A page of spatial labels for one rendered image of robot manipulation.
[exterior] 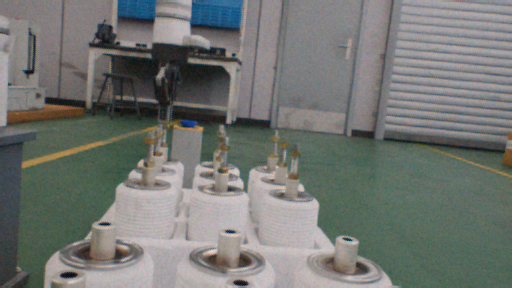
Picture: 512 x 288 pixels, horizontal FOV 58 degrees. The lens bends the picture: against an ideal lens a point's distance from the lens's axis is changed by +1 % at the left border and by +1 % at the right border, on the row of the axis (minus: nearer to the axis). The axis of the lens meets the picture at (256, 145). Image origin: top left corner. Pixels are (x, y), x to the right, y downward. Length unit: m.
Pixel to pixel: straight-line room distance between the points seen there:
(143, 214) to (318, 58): 5.13
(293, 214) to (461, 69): 5.43
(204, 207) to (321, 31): 5.15
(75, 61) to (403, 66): 4.01
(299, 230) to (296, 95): 5.01
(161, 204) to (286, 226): 0.20
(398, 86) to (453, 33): 0.87
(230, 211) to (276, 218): 0.08
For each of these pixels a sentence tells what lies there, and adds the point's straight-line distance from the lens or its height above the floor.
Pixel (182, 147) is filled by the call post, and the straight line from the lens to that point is 1.13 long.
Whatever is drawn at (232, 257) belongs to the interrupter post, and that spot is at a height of 0.26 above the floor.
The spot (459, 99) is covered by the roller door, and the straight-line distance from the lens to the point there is 6.08.
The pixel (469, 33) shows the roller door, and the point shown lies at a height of 1.35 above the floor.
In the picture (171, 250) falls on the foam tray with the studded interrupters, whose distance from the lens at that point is 0.71.
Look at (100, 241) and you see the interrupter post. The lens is 0.45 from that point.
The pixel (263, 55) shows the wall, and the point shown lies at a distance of 5.75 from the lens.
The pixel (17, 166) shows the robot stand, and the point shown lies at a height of 0.24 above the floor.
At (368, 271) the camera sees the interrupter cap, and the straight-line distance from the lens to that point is 0.49.
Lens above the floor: 0.42
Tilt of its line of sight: 7 degrees down
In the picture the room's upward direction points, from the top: 6 degrees clockwise
